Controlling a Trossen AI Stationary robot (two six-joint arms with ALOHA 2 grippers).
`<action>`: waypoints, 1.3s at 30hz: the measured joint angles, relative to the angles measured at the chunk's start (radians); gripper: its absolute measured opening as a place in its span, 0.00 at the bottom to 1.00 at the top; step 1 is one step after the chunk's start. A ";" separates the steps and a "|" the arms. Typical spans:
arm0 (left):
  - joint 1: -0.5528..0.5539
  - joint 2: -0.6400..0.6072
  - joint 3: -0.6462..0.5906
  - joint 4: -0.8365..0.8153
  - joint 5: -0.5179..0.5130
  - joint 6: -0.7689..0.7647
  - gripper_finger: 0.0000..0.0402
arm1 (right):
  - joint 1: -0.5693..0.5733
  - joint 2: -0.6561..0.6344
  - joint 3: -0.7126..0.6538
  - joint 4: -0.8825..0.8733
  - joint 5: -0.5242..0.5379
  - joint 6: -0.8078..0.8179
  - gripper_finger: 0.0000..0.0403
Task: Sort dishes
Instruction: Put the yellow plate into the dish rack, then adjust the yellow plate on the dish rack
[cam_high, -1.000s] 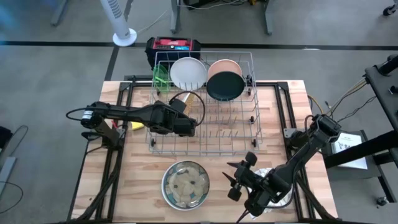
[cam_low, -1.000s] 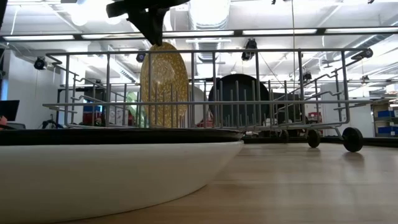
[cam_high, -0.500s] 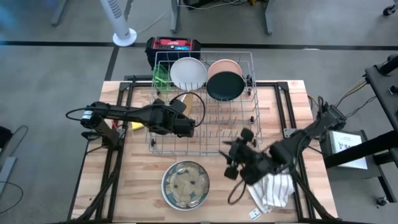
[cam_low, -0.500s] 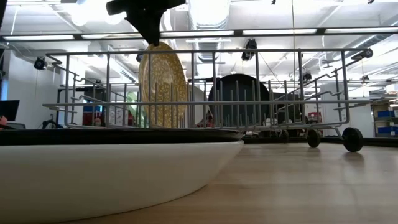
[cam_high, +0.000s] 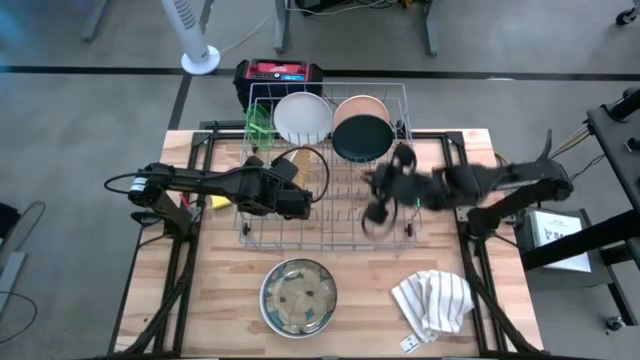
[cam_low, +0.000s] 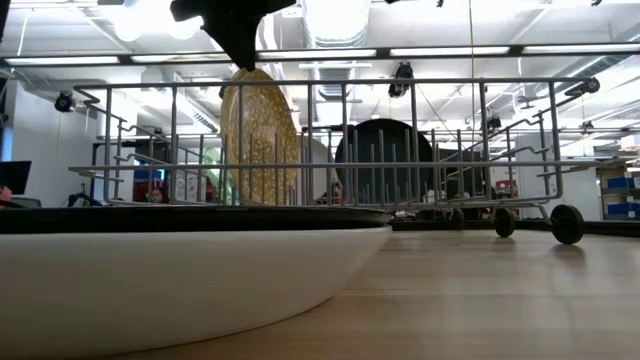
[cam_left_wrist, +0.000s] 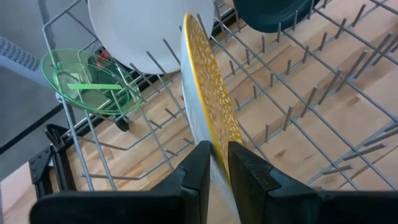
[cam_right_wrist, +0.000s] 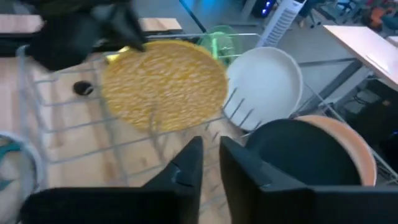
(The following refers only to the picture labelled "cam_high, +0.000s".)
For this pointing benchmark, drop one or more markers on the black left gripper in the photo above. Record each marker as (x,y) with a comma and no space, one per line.
(270,195)

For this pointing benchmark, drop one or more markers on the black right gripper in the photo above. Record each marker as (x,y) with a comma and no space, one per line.
(410,187)

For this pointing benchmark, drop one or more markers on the dark teal plate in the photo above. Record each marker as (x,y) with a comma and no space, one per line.
(362,138)

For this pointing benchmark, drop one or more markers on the green translucent cup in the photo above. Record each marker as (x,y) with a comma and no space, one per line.
(260,127)

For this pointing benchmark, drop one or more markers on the pink plate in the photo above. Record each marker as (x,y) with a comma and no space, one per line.
(361,105)

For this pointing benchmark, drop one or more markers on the light grey plate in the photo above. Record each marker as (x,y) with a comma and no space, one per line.
(302,119)

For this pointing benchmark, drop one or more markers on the white deep plate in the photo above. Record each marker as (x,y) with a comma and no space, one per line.
(271,325)

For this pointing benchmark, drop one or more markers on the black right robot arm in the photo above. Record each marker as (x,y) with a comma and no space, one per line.
(530,185)

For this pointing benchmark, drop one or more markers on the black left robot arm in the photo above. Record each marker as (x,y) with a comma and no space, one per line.
(200,180)

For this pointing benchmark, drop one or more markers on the yellow sponge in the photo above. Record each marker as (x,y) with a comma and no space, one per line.
(220,202)

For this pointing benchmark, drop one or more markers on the black table clamp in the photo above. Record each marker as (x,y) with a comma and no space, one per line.
(145,218)

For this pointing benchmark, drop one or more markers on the striped white dish towel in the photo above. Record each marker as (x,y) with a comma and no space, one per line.
(432,305)

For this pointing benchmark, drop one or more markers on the white tower fan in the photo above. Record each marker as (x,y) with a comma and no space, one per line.
(200,60)

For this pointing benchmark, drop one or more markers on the grey desk leg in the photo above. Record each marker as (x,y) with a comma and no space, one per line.
(434,30)
(281,30)
(94,22)
(205,15)

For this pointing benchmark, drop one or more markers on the small white tag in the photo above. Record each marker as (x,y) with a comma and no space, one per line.
(410,344)

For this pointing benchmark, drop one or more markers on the white printed box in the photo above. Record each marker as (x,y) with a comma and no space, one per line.
(560,240)

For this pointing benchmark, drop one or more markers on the black equipment cart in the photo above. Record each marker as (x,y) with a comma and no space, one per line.
(615,145)

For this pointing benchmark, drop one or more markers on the grey chair base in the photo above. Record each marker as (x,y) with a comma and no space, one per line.
(10,270)

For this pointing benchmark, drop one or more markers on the black caster wheel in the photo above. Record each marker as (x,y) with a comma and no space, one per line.
(615,323)
(626,17)

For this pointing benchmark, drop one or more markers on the black aluminium table frame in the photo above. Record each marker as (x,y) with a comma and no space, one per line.
(202,139)

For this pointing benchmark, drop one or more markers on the grey metal bracket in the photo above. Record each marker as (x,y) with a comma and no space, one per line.
(462,214)

